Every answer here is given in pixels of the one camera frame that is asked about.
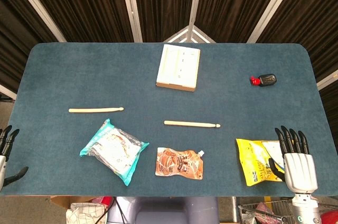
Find grey-purple robot torso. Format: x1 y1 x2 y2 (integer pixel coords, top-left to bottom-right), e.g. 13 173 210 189
107 197 220 224

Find white triangular frame foot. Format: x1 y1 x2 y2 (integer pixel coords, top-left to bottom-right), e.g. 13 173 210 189
163 24 217 44

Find black red small device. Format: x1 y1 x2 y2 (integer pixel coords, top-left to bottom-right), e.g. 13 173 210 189
249 73 278 87

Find orange spout pouch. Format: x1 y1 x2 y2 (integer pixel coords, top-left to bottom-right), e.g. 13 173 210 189
154 147 206 181

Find flat white cardboard box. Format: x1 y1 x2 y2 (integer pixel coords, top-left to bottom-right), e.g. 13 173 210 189
155 43 201 92

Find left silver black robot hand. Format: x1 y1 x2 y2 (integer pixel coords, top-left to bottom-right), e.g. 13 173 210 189
0 125 29 192

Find teal clear snack bag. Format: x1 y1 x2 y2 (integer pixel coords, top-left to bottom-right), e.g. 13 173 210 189
79 118 150 186

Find brown cardboard box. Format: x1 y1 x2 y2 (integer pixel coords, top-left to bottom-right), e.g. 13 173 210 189
50 196 96 210

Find white checked cloth bag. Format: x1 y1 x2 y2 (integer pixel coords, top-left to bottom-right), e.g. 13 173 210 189
65 202 108 224

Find red plastic bag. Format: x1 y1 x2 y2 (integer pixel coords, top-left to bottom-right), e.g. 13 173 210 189
91 196 114 206

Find red round object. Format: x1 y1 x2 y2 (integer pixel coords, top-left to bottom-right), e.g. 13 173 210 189
319 209 338 224

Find grey metal table leg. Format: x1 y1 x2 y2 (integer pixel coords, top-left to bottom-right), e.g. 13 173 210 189
231 197 237 224

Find yellow snack bag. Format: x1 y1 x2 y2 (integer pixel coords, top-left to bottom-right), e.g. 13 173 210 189
236 138 289 187

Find dark brown pleated curtain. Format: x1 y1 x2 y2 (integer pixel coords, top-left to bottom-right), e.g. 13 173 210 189
0 0 338 135

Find wooden drumstick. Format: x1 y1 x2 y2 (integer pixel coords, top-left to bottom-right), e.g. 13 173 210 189
163 120 221 129
68 107 124 114

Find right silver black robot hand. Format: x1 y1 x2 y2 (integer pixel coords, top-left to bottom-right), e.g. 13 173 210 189
268 125 319 194

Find black torso cable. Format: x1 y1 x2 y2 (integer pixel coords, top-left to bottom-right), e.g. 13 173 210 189
112 197 129 224

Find blue felt table mat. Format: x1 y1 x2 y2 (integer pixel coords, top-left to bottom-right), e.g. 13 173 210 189
0 42 338 198

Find wire mesh basket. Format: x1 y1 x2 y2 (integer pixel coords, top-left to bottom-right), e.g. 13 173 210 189
238 199 298 224

